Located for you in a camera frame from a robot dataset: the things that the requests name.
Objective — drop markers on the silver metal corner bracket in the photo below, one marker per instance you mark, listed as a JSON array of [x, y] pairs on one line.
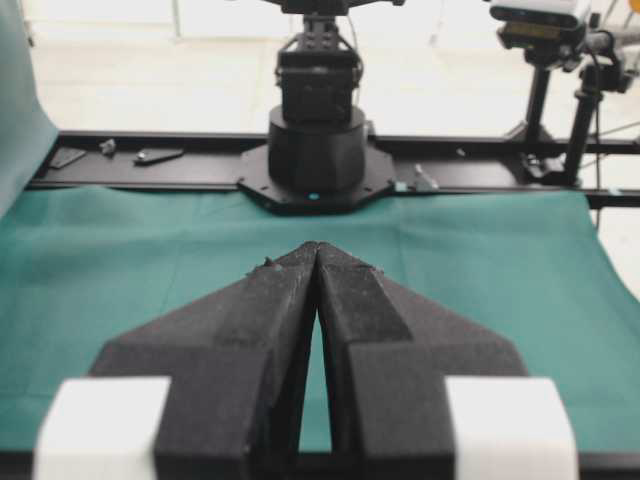
[[423, 182]]

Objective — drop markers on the black aluminium frame rail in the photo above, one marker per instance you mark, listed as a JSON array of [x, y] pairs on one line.
[[231, 162]]

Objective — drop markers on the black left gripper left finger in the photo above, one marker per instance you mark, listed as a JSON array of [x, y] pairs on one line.
[[237, 360]]

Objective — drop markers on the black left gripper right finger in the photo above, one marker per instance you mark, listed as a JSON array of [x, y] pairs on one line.
[[387, 351]]

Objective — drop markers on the green table cloth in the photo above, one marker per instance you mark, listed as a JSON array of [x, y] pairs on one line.
[[79, 266]]

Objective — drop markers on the black camera stand poles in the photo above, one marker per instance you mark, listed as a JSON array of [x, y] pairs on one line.
[[607, 72]]

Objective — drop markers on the small black metal wrench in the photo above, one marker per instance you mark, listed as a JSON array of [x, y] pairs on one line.
[[151, 156]]

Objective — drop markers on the white camera on stand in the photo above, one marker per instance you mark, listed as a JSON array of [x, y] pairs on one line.
[[542, 25]]

